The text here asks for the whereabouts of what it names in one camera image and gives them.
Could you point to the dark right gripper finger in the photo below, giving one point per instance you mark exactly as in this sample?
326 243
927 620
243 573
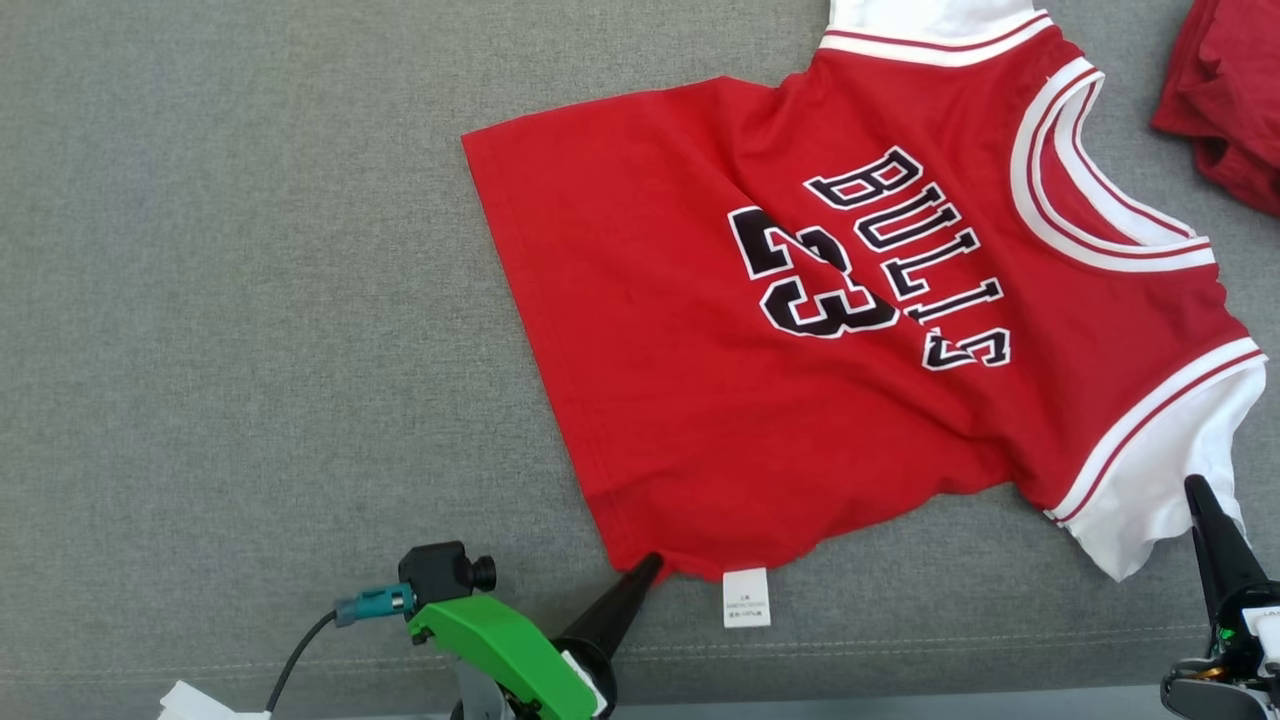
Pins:
1225 560

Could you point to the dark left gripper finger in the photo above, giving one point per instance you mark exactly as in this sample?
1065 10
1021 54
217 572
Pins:
610 625

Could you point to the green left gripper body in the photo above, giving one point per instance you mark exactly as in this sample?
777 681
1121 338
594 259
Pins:
500 645

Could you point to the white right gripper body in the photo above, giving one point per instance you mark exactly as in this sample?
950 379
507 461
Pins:
1250 640

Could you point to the red white basketball jersey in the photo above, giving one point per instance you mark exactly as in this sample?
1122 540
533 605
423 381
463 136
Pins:
700 400

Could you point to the red garment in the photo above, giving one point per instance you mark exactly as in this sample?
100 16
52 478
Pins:
1235 80

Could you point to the grey fabric sofa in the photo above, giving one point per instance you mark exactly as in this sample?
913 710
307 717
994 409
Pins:
250 300

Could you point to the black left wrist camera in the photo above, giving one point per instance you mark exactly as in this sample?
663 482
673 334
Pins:
435 572

